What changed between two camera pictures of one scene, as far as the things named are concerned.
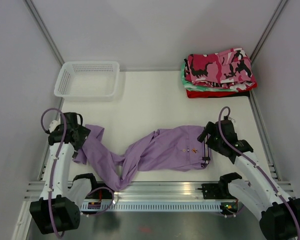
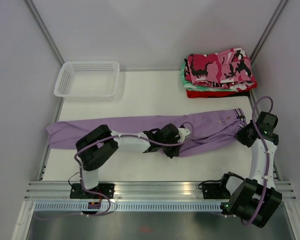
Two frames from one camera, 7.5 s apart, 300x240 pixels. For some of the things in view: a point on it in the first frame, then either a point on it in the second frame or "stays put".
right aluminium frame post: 279,9 stays put
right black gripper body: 215,141 → 242,135
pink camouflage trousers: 232,69 stays put
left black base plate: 101,193 stays put
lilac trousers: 167,149 → 204,129
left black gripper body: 83,134 → 170,150
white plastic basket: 88,81 stays put
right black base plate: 219,191 stays put
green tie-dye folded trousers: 189,86 stays put
